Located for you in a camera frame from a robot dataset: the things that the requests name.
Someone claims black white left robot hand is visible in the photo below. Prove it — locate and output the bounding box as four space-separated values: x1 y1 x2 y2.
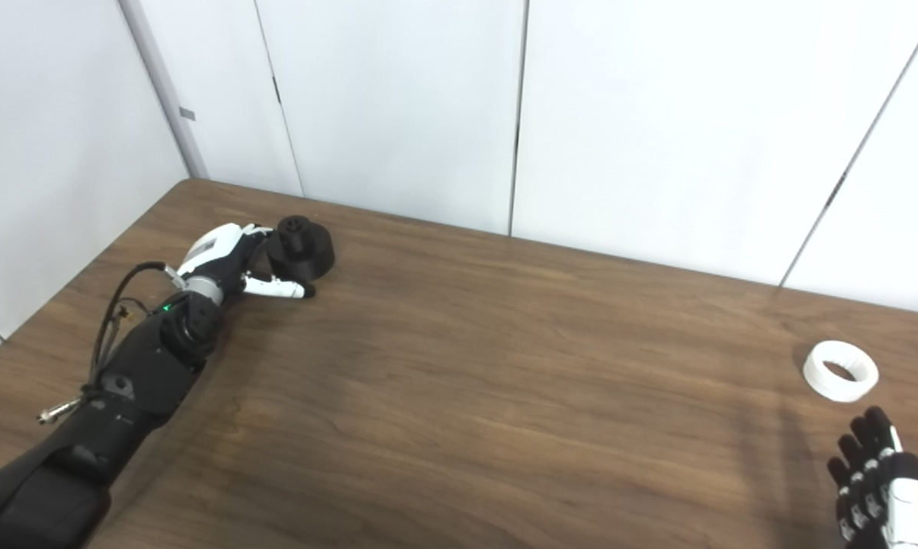
177 222 316 304

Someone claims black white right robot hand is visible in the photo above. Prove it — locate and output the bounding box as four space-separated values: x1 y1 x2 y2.
827 406 918 549

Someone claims round black stepped part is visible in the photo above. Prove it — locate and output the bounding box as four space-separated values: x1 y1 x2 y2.
265 216 336 281

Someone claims white plastic ring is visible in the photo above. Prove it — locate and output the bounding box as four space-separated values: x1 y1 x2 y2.
802 340 881 403

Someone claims thin left arm wire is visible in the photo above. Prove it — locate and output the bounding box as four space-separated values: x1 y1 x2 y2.
108 300 153 330

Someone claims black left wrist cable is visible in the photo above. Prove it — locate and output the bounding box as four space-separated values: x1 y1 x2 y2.
38 262 189 425

